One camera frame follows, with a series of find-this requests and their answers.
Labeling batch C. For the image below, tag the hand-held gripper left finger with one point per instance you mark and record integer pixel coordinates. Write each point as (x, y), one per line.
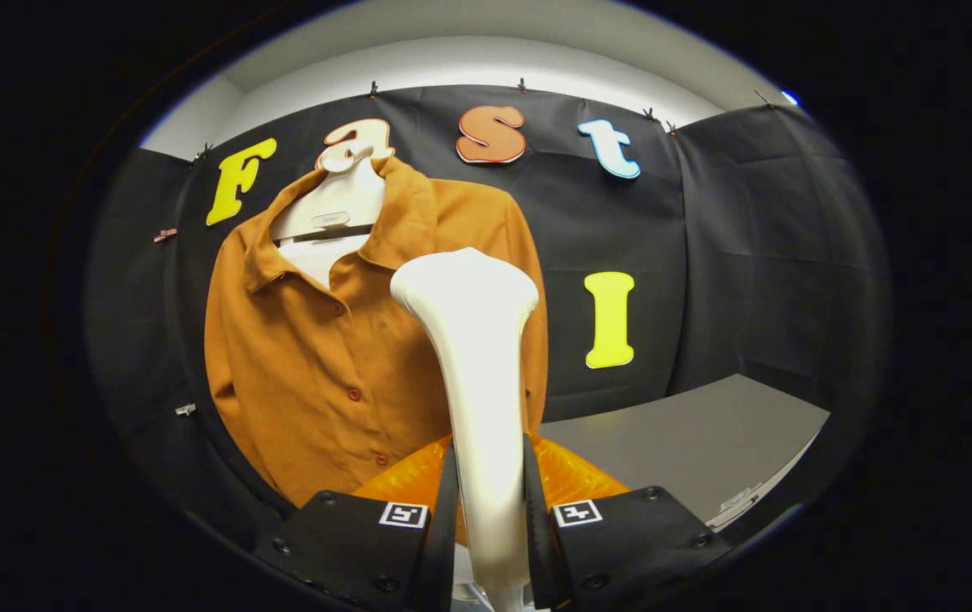
(443, 561)

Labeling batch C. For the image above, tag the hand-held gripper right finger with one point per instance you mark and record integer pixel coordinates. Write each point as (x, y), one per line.
(541, 552)

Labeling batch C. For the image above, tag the white garment steamer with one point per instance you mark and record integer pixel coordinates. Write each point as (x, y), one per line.
(477, 365)

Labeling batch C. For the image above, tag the orange button-up shirt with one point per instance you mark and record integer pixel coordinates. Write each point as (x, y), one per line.
(307, 357)

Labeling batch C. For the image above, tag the small silver clip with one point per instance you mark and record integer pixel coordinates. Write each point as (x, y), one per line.
(185, 409)

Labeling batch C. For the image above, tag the black backdrop cloth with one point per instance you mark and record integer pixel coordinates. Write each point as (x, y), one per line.
(707, 255)

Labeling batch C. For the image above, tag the white plastic hanger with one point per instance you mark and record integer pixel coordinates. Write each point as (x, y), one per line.
(332, 200)

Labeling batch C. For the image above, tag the small red clip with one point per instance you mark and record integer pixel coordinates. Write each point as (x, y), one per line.
(166, 235)

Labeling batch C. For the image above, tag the small ceiling light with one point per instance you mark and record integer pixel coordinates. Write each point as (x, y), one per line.
(790, 97)

